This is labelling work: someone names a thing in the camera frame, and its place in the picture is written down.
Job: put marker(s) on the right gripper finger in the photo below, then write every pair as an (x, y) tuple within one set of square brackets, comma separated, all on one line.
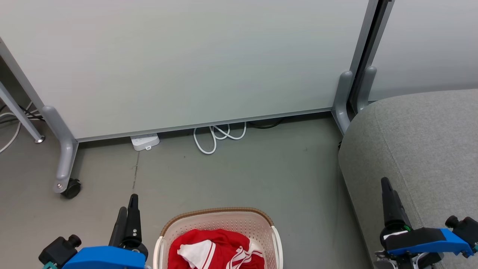
[(392, 209)]

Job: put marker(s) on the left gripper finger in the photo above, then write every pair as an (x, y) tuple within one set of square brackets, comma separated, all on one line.
[(120, 228), (133, 220)]

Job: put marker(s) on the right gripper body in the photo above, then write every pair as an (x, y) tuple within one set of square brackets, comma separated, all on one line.
[(394, 233)]

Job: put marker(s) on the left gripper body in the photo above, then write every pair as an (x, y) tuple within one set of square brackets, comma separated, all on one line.
[(139, 248)]

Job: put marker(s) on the red white garment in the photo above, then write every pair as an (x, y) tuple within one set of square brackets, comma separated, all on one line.
[(216, 243)]

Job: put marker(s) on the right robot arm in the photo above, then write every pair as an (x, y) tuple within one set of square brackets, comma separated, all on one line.
[(407, 260)]

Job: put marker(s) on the grey fabric sofa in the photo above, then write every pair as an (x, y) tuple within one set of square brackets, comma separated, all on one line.
[(425, 149)]

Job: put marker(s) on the black caster wheel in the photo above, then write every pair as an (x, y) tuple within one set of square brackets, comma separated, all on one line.
[(71, 188)]

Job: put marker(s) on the white power strip with sockets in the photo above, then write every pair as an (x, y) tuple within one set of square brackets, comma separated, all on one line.
[(145, 141)]

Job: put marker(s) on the cream plastic laundry basket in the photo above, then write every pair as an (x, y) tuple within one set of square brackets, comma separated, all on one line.
[(224, 220)]

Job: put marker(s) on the grey partition leg with caster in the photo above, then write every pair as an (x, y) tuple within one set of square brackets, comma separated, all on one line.
[(65, 149)]

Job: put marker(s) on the grey table leg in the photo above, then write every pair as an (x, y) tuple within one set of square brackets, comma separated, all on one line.
[(20, 114)]

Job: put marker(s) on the narrow white partition panel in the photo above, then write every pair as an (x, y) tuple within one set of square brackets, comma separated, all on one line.
[(429, 41)]

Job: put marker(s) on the large white partition panel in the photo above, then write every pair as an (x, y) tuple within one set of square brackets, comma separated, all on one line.
[(209, 59)]

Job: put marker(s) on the blue left camera bracket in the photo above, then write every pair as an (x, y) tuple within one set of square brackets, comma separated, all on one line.
[(104, 258)]

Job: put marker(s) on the blue camera bracket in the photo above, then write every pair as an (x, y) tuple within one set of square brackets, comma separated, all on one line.
[(104, 258), (429, 241)]

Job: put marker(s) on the blue right camera bracket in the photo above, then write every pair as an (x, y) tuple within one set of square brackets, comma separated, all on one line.
[(429, 241)]

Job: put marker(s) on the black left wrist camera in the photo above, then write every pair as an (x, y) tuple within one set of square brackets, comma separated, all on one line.
[(59, 248)]

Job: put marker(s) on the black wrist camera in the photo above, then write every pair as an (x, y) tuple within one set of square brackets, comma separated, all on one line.
[(465, 226), (59, 248)]

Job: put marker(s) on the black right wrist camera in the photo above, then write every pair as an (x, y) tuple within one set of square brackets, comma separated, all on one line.
[(465, 226)]

